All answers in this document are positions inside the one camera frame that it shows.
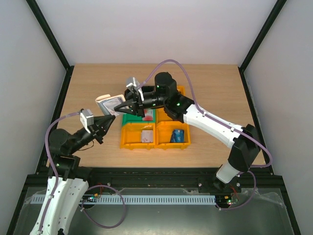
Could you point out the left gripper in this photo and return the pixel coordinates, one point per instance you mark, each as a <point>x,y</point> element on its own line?
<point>101,126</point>

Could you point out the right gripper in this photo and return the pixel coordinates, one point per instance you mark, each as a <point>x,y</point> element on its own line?
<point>138,104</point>

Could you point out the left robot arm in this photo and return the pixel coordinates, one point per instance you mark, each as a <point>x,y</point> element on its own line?
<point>67,181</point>

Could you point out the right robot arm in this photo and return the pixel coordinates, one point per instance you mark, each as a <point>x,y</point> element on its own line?
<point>242,141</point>

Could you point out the red white card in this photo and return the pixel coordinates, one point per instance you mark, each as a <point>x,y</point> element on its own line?
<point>149,115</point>

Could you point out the blue card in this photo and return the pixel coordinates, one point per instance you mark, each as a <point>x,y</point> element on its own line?
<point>177,136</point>

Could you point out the green bin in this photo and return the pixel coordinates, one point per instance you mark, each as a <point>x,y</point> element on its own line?
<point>127,118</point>

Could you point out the black bin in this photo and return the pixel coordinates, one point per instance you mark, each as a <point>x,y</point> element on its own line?
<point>145,89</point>

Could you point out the yellow bin middle right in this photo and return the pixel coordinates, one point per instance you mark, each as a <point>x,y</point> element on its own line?
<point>162,116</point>

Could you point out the yellow bin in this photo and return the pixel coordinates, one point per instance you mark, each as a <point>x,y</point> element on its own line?
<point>131,136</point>
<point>163,134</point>
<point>162,116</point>
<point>181,89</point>

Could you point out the yellow bin front left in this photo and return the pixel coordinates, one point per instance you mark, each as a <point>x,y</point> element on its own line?
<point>131,136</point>

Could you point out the yellow bin front right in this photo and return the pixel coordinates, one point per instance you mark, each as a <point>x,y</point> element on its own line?
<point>163,134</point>

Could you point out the yellow bin back right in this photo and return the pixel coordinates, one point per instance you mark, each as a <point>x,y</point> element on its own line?
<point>181,89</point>

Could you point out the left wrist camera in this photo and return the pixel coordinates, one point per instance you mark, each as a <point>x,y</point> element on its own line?
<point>86,119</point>

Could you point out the grey cable duct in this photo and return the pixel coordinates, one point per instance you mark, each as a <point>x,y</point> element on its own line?
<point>153,200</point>

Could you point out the black aluminium frame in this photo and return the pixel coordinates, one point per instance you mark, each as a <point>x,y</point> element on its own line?
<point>166,177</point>

